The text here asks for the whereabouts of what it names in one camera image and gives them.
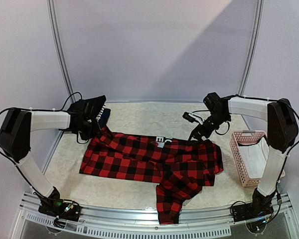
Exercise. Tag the folded navy blue garment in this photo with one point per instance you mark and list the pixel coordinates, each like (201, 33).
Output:
(104, 118)

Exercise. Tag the aluminium front rail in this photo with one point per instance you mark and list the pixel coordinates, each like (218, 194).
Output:
(107, 223)

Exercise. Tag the folded black garment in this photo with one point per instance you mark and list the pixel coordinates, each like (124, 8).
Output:
(88, 109)

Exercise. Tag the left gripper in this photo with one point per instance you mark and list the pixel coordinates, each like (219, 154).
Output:
(97, 129)

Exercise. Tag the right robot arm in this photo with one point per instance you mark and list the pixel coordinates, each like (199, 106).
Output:
(282, 130)

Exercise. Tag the left aluminium corner post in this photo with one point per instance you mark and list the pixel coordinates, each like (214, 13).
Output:
(59, 49)

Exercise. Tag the pink plastic laundry basket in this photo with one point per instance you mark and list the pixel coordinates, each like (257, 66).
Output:
(241, 159)

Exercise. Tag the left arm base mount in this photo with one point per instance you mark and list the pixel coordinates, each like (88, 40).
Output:
(60, 208)

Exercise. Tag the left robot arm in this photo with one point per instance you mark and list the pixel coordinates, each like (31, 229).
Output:
(18, 126)

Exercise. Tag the right aluminium corner post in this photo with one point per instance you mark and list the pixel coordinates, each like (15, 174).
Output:
(252, 46)

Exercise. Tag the red black plaid shirt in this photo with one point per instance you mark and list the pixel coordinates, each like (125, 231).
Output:
(179, 168)

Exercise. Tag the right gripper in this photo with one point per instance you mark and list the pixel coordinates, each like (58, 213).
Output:
(201, 130)

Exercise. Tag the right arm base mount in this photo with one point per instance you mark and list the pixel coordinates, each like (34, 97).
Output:
(242, 211)

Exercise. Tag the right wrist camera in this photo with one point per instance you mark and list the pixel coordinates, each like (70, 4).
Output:
(191, 117)

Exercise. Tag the aluminium corner post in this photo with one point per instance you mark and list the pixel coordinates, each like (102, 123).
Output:
(59, 49)
(252, 46)

